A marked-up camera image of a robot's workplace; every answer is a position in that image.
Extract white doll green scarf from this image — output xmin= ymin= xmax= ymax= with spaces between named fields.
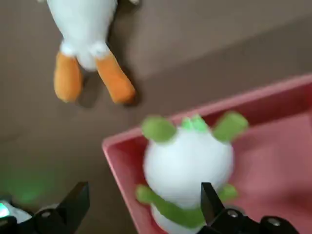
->
xmin=135 ymin=111 xmax=249 ymax=234

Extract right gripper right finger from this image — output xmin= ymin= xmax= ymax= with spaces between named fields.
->
xmin=200 ymin=181 xmax=302 ymax=234

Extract white goose doll orange feet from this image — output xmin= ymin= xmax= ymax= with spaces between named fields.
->
xmin=46 ymin=0 xmax=142 ymax=105

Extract pink plastic box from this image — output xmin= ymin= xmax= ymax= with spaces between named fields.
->
xmin=101 ymin=74 xmax=312 ymax=234

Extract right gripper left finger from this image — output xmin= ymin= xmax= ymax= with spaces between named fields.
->
xmin=31 ymin=181 xmax=90 ymax=234

